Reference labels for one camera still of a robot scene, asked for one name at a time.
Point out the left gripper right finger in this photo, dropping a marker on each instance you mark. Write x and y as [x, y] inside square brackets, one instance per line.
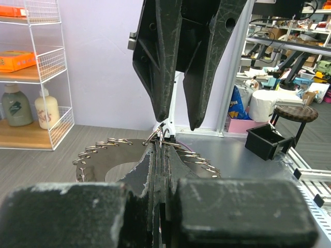
[215, 212]

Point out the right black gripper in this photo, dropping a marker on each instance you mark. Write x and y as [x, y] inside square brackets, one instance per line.
[184, 36]

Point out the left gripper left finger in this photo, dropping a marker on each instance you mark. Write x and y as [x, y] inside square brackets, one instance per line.
[110, 204]

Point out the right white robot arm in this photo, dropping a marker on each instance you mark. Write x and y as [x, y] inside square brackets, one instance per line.
[182, 36]

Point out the blue chips bag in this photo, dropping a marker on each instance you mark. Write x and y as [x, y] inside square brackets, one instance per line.
[236, 109]

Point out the pink storage box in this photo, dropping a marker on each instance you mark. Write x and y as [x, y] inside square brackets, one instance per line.
[240, 126]

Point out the white paper roll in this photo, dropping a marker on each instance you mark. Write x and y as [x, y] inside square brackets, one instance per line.
[263, 103]

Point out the black plastic box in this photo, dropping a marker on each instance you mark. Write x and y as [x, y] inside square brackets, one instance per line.
[264, 142]

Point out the cream bottle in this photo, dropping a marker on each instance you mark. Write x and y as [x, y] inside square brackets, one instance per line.
[47, 109]

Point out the round wicker stool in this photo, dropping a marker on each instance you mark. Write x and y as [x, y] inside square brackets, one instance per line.
[301, 114]

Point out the green soap bottle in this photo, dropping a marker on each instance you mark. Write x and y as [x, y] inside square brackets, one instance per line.
[16, 106]

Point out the orange snack pack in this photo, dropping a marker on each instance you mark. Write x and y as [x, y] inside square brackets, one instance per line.
[12, 61]

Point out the orange razor box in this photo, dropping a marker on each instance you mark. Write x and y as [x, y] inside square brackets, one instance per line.
[11, 11]

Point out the white wire shelf rack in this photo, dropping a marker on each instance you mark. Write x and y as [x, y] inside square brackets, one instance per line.
[40, 32]

